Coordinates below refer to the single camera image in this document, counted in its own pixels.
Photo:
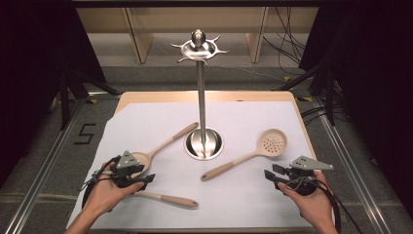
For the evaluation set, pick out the wooden table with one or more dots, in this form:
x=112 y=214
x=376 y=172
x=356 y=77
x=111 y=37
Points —
x=156 y=96

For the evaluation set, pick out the steel utensil rack stand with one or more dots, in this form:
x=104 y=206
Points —
x=201 y=97

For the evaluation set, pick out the white cloth mat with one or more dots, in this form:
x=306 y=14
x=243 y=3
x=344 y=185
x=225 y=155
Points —
x=246 y=201

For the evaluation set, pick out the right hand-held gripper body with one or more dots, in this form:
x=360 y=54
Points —
x=302 y=177

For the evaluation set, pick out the black curtain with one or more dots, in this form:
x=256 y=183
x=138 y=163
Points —
x=373 y=81
x=32 y=65

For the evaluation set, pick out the beige perforated skimmer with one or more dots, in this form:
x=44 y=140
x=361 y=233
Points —
x=272 y=143

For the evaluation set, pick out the beige slotted spatula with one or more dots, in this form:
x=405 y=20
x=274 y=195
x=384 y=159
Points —
x=175 y=200

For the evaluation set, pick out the beige solid spoon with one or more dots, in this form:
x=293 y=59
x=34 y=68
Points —
x=168 y=139

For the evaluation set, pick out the aluminium rail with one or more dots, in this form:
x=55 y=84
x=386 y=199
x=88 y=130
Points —
x=354 y=169
x=42 y=175

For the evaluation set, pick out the black tripod stand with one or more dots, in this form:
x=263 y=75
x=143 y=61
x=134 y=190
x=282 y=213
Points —
x=65 y=97

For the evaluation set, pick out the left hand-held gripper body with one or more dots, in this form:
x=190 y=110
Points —
x=125 y=162

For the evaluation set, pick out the person's right hand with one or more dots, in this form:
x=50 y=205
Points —
x=315 y=204

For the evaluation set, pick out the person's left hand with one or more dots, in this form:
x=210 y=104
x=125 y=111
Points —
x=104 y=195

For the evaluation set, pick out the wooden shelf unit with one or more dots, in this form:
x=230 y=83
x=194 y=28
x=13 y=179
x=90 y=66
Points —
x=139 y=35

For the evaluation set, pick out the black metal stand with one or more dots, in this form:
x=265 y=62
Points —
x=329 y=97

